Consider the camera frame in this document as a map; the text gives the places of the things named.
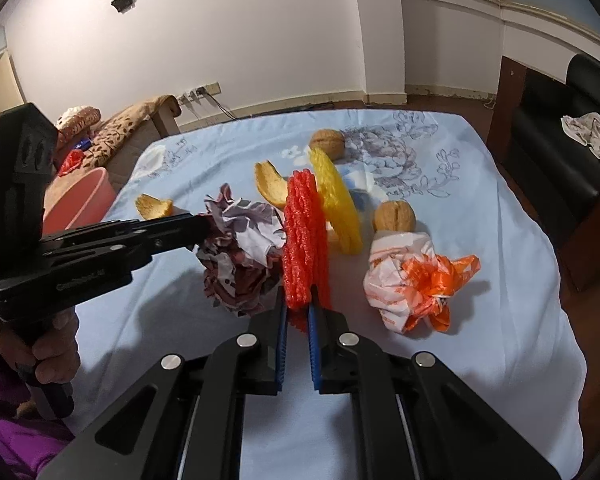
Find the brown patterned sofa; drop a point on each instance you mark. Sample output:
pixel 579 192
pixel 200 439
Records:
pixel 115 135

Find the yellow foam net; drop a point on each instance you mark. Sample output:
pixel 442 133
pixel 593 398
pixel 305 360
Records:
pixel 340 205

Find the folded polka dot quilt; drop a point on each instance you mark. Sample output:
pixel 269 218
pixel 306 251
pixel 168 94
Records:
pixel 77 119

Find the walnut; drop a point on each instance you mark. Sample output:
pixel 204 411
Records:
pixel 327 142
pixel 394 216

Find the red foam net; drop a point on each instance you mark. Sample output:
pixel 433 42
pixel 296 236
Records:
pixel 302 240

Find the person's left forearm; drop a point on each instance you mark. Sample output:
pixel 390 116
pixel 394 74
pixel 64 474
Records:
pixel 15 450

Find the white crumpled cloth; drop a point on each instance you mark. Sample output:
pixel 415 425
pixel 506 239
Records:
pixel 592 132

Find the black leather wooden armchair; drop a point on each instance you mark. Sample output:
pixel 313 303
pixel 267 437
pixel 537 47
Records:
pixel 545 135

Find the cream door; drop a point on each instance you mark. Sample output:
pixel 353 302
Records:
pixel 2 90

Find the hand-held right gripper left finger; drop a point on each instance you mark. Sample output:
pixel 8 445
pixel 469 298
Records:
pixel 281 340

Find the bed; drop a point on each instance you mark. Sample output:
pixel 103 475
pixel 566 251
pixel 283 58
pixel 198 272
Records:
pixel 155 127

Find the blue packet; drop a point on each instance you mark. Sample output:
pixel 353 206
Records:
pixel 84 144

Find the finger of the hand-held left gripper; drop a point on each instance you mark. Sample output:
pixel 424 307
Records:
pixel 120 228
pixel 170 240

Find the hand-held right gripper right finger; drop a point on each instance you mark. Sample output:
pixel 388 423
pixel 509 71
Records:
pixel 314 350

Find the person's left hand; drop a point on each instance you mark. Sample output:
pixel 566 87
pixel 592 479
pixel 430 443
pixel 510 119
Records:
pixel 57 360

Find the white wall socket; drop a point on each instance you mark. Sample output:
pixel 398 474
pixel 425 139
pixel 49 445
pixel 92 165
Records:
pixel 200 91

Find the red plastic bag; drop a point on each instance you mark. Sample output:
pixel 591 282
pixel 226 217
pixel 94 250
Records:
pixel 70 162

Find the light blue floral sheet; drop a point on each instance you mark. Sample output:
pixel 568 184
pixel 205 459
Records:
pixel 480 350

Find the printed paper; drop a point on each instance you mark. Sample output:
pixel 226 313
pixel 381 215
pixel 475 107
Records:
pixel 240 255

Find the orange peel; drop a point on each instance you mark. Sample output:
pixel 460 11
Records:
pixel 270 185
pixel 154 206

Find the black wall box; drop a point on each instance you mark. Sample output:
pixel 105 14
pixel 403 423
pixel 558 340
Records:
pixel 121 1

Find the orange white plastic bag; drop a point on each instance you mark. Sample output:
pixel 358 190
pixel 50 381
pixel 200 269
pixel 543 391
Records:
pixel 405 280

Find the pink plastic bucket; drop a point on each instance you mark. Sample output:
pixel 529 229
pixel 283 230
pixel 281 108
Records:
pixel 80 200

